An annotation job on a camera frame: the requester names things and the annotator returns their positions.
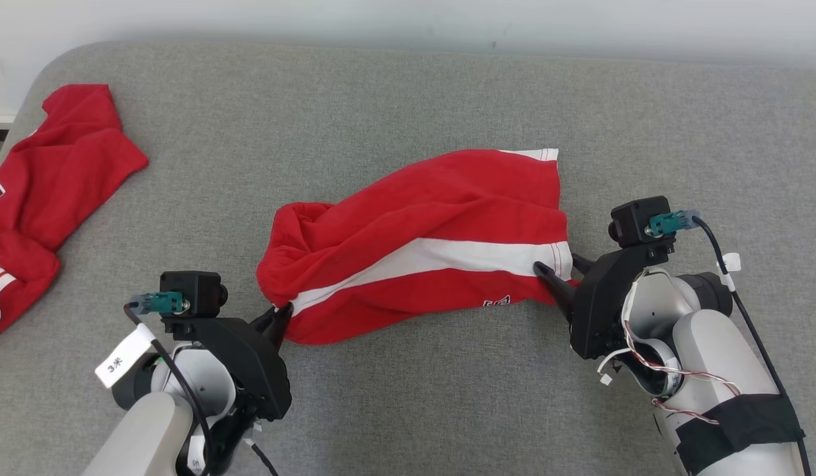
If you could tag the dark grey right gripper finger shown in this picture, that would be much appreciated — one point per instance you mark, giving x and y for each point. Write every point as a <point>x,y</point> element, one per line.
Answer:
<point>583,264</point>
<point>556,287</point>

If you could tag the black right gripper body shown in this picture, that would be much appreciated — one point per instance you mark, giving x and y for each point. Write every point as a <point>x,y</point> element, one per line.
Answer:
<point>599,304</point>

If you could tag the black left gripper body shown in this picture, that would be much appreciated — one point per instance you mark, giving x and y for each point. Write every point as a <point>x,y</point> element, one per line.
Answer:
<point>256,370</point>

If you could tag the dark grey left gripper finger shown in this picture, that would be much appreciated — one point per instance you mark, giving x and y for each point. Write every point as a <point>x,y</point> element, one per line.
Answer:
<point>282,324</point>
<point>262,320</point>

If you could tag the red shorts with white stripe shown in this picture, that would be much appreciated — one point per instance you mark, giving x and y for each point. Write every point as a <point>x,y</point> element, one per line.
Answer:
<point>414,211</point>

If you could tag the red basketball jersey with lettering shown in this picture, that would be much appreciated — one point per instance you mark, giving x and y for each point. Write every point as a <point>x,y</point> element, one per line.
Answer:
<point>64,165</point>

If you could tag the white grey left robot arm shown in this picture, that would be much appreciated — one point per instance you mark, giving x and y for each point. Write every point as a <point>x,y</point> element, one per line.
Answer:
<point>143,436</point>

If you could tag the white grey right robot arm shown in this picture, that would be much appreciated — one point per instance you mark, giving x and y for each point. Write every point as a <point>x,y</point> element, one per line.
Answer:
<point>711,357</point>

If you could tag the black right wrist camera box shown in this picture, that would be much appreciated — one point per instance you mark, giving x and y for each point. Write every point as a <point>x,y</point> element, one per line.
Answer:
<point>635,221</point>

